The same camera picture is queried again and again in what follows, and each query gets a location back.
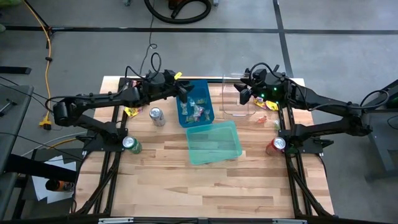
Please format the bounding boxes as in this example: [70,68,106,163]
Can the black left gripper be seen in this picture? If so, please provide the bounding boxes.
[146,71,195,104]

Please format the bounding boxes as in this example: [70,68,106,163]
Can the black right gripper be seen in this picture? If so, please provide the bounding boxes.
[233,73,289,106]

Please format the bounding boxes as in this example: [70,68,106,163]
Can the clear acrylic bin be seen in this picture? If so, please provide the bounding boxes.
[221,73,258,118]

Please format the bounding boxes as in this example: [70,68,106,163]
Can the silver soda can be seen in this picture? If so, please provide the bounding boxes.
[149,106,167,128]

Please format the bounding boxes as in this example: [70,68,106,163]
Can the blue plastic bin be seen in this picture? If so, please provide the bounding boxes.
[175,79,216,129]

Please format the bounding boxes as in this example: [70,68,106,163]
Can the teal translucent plastic bin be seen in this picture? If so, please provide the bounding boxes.
[185,120,243,166]

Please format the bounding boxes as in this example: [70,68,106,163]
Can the red soda can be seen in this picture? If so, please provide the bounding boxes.
[265,136,287,157]

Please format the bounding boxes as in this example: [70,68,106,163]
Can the green soda can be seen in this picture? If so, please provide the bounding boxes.
[121,135,143,155]

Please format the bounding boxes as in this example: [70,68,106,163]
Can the black metal desk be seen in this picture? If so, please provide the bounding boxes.
[341,79,398,183]

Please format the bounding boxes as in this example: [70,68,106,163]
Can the orange black bottle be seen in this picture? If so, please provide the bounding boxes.
[45,179,76,193]

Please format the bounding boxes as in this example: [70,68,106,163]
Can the black stand leg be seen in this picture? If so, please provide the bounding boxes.
[23,0,75,50]

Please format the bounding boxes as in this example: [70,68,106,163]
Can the black slanted bar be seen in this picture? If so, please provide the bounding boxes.
[4,153,78,184]

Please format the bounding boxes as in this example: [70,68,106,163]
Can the black flat bar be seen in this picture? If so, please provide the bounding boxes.
[0,66,32,75]

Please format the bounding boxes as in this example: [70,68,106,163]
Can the white paper sheet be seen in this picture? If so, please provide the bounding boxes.
[30,154,78,205]

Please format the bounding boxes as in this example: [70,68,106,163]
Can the grey side table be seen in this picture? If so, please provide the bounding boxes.
[0,84,34,175]

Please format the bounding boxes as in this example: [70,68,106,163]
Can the grey metal tool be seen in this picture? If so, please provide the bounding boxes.
[0,98,18,118]

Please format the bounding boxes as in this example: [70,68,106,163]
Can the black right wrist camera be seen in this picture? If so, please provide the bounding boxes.
[251,68,268,82]

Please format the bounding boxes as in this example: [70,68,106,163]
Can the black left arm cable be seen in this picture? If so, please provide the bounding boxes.
[124,52,162,81]

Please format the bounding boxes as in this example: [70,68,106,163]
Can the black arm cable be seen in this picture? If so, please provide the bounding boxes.
[124,52,162,81]
[306,89,391,112]

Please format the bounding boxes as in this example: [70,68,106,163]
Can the black aluminium table frame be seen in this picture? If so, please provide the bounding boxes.
[70,76,336,224]

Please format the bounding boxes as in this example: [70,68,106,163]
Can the black vacuum hose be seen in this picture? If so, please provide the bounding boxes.
[143,0,213,25]

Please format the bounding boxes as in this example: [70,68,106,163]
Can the thin black floor cable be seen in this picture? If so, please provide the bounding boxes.
[138,0,158,77]

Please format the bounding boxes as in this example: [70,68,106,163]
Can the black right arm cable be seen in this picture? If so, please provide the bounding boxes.
[306,89,391,112]

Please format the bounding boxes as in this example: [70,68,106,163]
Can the yellow extension cord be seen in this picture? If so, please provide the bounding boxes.
[22,0,53,131]

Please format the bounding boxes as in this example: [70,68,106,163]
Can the silver metal bracket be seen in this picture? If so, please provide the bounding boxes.
[98,217,134,224]
[272,218,308,224]

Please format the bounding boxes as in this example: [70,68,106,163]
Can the white cable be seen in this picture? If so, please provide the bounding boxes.
[20,132,90,158]

